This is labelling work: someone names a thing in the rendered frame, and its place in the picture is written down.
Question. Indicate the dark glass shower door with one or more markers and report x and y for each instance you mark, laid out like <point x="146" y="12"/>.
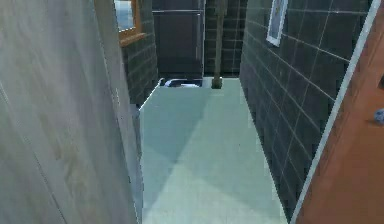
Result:
<point x="178" y="40"/>

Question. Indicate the wooden framed window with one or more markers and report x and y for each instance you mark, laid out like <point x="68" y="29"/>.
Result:
<point x="128" y="20"/>

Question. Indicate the reddish brown room door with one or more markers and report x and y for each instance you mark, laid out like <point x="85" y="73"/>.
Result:
<point x="353" y="160"/>

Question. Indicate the grey round door knob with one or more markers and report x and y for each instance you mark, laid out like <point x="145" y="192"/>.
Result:
<point x="379" y="116"/>

